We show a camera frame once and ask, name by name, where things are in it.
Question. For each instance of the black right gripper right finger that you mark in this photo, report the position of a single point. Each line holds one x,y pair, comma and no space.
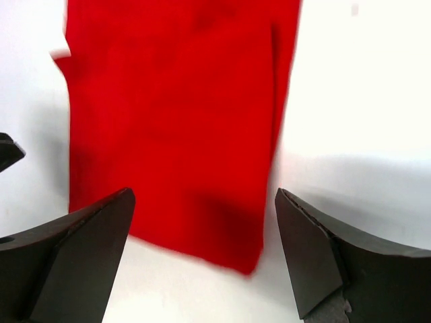
342,274

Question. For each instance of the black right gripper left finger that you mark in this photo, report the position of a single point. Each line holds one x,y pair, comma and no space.
64,270

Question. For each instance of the red t-shirt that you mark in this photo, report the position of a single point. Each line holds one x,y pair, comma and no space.
182,101

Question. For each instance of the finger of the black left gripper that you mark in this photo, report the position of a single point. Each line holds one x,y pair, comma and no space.
10,152

